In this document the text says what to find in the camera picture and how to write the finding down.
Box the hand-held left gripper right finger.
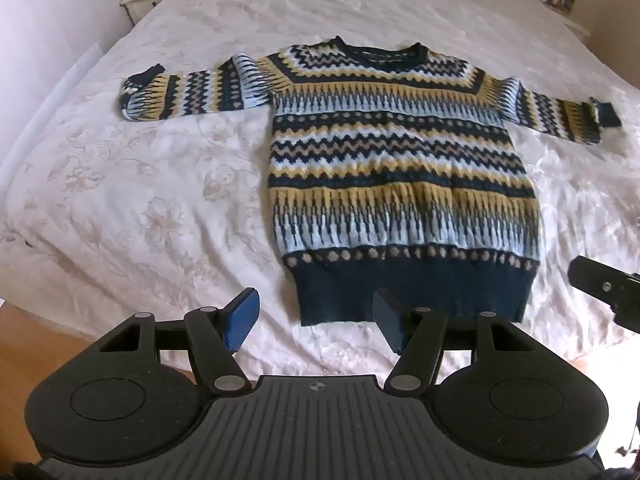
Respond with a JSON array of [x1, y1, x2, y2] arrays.
[[372, 288, 523, 394]]

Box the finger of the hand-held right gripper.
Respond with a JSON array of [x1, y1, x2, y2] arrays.
[[570, 255, 640, 333]]

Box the cream bedside table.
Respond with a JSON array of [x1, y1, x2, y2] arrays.
[[119, 0, 193, 25], [517, 0, 592, 43]]

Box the white floral bedspread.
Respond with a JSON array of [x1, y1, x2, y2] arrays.
[[0, 0, 640, 376]]

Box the navy yellow patterned knit sweater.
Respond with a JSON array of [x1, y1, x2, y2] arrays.
[[118, 36, 622, 327]]

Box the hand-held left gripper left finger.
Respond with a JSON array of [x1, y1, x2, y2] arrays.
[[97, 287, 262, 397]]

